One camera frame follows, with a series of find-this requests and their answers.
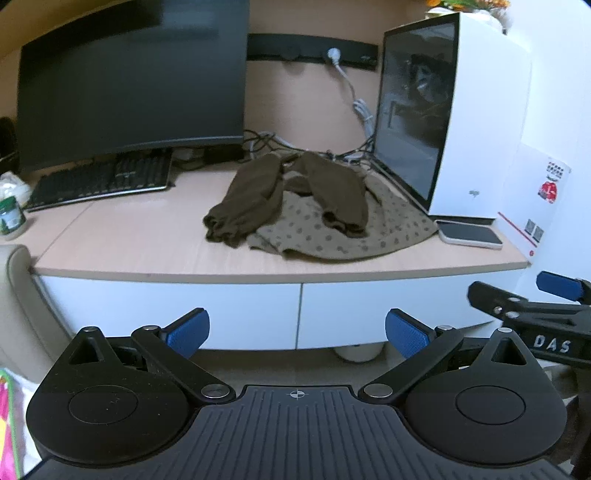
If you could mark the white computer case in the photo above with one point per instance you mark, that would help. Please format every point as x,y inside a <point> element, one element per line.
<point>485,115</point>

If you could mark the black keyboard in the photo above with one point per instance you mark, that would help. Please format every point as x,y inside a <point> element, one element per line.
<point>92,181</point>

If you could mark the black wall power strip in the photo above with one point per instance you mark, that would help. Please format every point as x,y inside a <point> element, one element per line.
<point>277,46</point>

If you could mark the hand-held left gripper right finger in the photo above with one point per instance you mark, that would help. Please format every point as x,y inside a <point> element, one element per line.
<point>407,334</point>

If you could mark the white desk drawer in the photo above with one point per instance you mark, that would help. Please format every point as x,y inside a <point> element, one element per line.
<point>175,304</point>
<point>369,300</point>

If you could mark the green lid jar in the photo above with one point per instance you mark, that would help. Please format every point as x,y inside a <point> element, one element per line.
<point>10,219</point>

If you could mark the beige dotted garment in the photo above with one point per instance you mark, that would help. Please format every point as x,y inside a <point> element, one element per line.
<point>314,235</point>

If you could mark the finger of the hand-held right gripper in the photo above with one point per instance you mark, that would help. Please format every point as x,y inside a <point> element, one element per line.
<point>558,285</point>
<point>491,297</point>

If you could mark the white printed leaflet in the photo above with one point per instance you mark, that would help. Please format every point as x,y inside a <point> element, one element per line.
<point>531,194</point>

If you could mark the colourful patterned cloth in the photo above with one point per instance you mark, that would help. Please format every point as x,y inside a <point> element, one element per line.
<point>7,415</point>

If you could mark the white crumpled bag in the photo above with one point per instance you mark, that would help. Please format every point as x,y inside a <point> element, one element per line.
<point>11,187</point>

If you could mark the smartphone with white case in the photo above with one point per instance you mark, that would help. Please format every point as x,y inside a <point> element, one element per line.
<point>468,234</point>

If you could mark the beige chair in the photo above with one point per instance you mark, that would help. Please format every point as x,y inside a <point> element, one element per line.
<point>23,314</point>

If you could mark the black curved monitor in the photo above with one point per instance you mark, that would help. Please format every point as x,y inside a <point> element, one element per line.
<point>129,83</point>

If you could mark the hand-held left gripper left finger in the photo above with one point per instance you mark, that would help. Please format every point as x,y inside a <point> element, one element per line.
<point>187,333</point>

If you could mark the brown knit garment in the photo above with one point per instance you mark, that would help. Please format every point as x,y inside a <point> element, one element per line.
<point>249,198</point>

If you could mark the orange flower bouquet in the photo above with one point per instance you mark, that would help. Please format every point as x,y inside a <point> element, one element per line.
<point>461,3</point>

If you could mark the white round desk foot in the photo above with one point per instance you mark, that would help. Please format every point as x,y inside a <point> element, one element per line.
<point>358,353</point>

